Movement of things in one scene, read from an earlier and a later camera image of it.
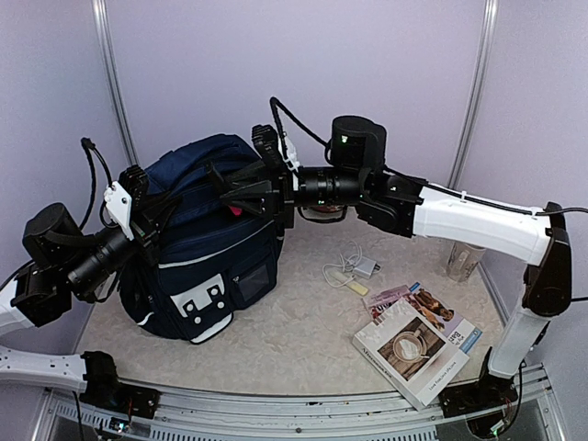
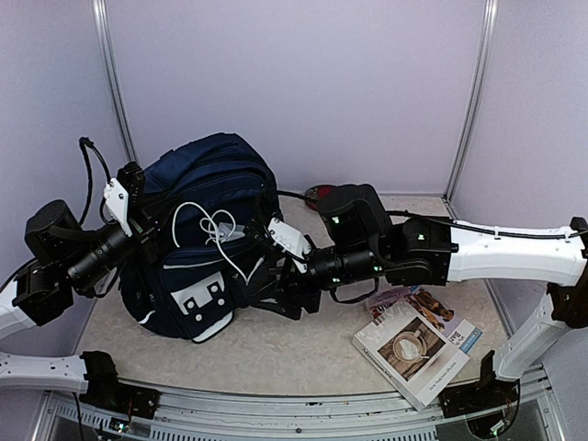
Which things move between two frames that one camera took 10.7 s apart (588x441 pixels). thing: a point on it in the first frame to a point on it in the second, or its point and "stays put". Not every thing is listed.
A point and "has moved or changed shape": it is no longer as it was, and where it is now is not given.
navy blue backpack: x=213 y=261 stays put
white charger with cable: x=353 y=264 has moved or changed shape
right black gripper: x=282 y=188 to x=287 y=288
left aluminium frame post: x=101 y=13 stays put
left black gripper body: x=145 y=235 stays put
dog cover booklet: x=454 y=328 stays put
